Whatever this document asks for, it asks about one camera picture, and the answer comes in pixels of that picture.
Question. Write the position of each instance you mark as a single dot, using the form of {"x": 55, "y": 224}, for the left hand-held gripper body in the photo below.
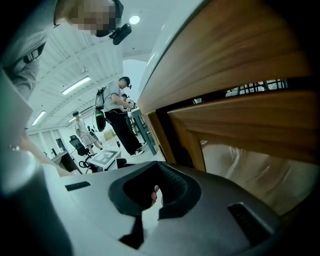
{"x": 105, "y": 158}

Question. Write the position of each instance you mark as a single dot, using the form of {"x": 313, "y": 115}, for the person's left forearm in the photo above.
{"x": 42, "y": 156}

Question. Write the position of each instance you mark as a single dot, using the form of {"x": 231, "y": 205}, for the person's right hand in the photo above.
{"x": 155, "y": 194}

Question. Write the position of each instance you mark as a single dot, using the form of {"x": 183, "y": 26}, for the cardboard box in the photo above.
{"x": 109, "y": 135}

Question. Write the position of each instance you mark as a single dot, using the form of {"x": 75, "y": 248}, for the black office chair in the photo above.
{"x": 80, "y": 148}

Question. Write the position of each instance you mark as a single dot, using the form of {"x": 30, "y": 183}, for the dark desk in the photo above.
{"x": 67, "y": 161}

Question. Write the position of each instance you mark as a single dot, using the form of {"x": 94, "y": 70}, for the long ceiling light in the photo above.
{"x": 76, "y": 85}
{"x": 38, "y": 117}

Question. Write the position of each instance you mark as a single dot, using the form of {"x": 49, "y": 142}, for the person's grey shirt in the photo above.
{"x": 22, "y": 45}

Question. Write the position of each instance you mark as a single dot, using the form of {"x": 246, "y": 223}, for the round ceiling light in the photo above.
{"x": 134, "y": 19}

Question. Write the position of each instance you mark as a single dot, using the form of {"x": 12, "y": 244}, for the wooden cabinet frame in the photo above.
{"x": 160, "y": 140}

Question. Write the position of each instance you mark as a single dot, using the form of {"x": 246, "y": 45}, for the black head camera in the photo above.
{"x": 121, "y": 32}

